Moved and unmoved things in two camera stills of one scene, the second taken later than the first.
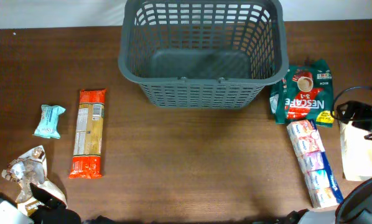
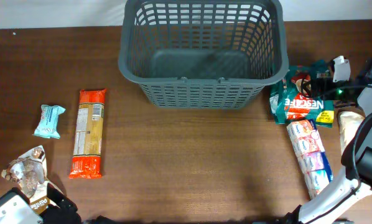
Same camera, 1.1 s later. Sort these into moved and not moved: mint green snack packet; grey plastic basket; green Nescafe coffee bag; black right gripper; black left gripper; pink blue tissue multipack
Moved: black left gripper; black right gripper
Not moved: green Nescafe coffee bag; pink blue tissue multipack; mint green snack packet; grey plastic basket
